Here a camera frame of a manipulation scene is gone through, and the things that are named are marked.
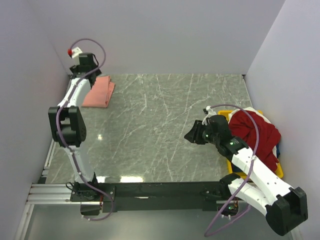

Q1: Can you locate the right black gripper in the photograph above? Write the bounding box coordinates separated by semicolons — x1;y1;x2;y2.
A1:
183;119;220;145

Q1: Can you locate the pink t shirt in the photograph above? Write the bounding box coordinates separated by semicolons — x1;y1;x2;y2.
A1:
82;76;115;108

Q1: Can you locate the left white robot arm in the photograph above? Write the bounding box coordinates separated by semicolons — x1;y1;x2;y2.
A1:
48;47;101;202

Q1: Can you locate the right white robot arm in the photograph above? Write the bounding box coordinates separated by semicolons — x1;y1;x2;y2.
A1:
184;115;308;236

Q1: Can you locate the red t shirt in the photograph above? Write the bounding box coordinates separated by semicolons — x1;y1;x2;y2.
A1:
228;110;281;172

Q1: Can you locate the white t shirt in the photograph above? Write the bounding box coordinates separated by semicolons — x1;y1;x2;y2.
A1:
244;107;277;158

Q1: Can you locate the yellow plastic bin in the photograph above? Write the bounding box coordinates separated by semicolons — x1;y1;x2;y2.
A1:
217;109;285;180

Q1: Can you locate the black base beam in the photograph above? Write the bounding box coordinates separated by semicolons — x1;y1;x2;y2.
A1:
70;181;231;216

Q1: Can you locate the blue t shirt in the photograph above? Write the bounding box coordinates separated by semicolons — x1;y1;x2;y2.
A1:
275;143;281;159

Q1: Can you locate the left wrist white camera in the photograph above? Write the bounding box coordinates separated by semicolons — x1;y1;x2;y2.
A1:
67;47;83;59

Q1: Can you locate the wrist white camera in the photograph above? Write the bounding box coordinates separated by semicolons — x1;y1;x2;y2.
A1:
67;47;83;59
202;105;217;126

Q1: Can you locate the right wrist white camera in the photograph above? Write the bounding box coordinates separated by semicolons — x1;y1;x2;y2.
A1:
202;105;217;126

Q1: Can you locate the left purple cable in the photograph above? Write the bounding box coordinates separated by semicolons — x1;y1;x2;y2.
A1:
55;38;114;222

